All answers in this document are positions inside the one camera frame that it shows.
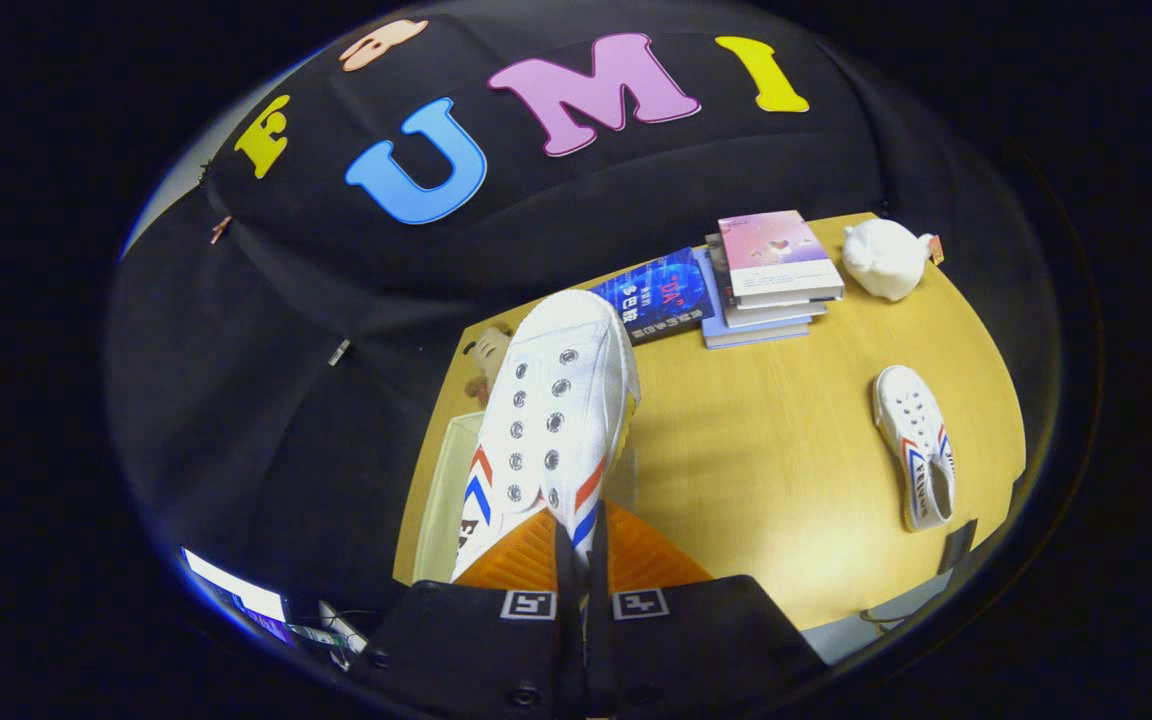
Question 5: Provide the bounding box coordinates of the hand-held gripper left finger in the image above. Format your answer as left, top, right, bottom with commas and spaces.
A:
356, 505, 585, 720

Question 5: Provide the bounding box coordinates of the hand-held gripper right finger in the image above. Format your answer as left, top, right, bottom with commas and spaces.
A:
586, 500, 829, 720

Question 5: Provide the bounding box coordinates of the white striped canvas shoe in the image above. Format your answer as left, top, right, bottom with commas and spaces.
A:
451, 289, 642, 601
872, 365, 957, 533

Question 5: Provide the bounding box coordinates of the beige plush dog toy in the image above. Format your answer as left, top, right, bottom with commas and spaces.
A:
463, 325, 514, 406

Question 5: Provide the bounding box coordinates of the computer monitor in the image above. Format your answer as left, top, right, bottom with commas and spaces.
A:
181, 547, 289, 641

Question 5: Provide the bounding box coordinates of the light blue book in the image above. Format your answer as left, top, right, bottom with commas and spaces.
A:
693, 248, 815, 351

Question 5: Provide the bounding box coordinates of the dark blue book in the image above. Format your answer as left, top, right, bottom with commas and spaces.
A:
591, 247, 716, 346

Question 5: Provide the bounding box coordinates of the black backdrop cloth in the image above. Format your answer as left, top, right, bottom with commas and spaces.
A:
106, 0, 1057, 641

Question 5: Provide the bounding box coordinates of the white thick book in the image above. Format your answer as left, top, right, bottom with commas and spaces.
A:
706, 233, 829, 329

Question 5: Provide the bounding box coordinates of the pink cover book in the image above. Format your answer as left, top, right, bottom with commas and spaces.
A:
717, 209, 846, 309

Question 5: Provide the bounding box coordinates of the white plush toy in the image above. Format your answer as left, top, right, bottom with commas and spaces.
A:
843, 218, 945, 303

